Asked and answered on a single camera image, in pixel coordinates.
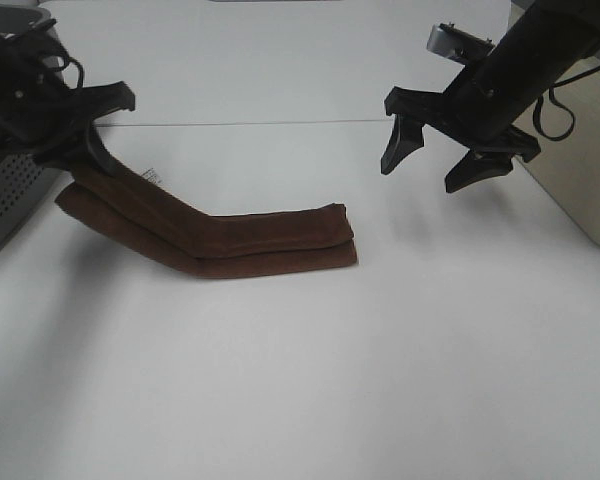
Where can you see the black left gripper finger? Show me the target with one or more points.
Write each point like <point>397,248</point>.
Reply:
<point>95,102</point>
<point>93,156</point>

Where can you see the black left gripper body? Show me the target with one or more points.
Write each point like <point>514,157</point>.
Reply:
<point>39,81</point>

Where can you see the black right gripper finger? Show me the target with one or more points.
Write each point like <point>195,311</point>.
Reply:
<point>411,110</point>
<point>475,167</point>

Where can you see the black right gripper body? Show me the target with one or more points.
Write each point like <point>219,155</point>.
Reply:
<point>489,95</point>

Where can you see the brown towel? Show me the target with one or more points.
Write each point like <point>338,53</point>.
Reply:
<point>143,217</point>

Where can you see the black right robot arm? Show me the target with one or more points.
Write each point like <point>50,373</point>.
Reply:
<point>562,33</point>

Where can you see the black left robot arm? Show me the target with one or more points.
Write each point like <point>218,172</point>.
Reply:
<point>46,111</point>

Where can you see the grey perforated plastic basket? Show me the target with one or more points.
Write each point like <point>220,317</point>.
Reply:
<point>23,185</point>

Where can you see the beige plastic bin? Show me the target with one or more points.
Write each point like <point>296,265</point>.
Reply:
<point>569,171</point>

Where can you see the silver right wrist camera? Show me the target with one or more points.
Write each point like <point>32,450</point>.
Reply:
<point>461,47</point>

